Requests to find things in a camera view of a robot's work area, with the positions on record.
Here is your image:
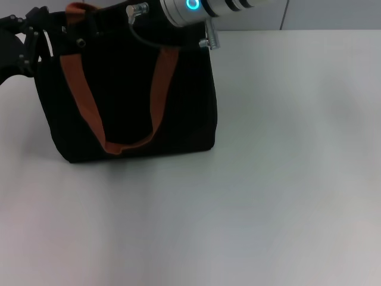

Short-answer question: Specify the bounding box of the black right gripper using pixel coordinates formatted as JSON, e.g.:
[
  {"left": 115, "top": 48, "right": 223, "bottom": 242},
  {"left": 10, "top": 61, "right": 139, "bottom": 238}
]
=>
[{"left": 60, "top": 1, "right": 171, "bottom": 57}]

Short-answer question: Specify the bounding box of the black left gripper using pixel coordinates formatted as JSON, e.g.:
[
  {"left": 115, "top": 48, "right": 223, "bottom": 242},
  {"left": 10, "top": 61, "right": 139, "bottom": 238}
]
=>
[{"left": 0, "top": 7, "right": 62, "bottom": 86}]

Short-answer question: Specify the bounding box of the black bag with orange handles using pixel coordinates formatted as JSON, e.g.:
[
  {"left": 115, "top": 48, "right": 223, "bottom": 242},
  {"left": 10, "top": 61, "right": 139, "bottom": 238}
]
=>
[{"left": 33, "top": 2, "right": 220, "bottom": 164}]

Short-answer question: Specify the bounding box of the right gripper cable with plugs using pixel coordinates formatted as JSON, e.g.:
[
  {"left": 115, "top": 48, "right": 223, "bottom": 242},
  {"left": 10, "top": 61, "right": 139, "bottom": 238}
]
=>
[{"left": 126, "top": 2, "right": 223, "bottom": 51}]

